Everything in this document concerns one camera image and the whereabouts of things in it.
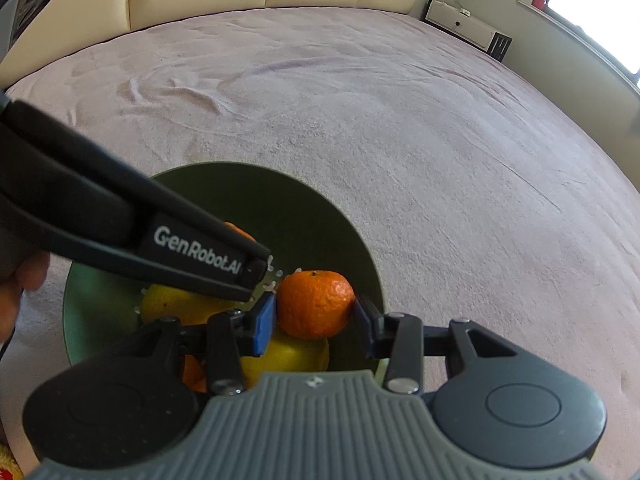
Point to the pink bed blanket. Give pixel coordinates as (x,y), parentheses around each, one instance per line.
(400,160)

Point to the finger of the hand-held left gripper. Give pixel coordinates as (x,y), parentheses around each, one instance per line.
(256,274)

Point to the orange tangerine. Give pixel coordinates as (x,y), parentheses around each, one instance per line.
(195,375)
(315,305)
(239,230)

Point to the red cup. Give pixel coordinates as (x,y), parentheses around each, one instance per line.
(540,2)

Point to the green colander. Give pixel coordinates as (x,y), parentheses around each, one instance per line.
(280,200)

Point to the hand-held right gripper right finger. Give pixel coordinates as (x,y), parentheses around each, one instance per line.
(367,325)

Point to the white bedside cabinet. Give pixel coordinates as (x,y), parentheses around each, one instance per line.
(467,27)

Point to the window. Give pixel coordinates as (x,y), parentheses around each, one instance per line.
(600,0)

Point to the yellow plush toy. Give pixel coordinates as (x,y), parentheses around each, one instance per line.
(10,462)

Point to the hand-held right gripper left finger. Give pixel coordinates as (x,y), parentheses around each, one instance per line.
(264,325)

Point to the white windowsill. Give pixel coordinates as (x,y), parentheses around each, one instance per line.
(575,32)

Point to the person's left hand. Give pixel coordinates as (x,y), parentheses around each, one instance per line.
(32,270)

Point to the yellow-green pear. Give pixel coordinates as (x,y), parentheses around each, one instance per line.
(175,305)
(290,360)

